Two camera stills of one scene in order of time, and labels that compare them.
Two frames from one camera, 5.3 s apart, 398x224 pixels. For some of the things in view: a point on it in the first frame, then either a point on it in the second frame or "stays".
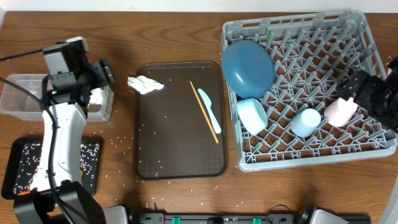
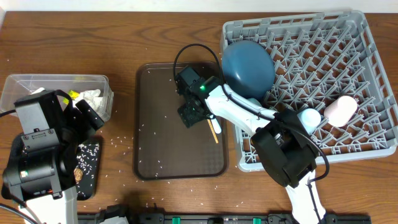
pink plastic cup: [339, 111] stays
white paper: [143, 84] → [92, 98]
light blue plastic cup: [305, 122] stays
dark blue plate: [248, 68] stays
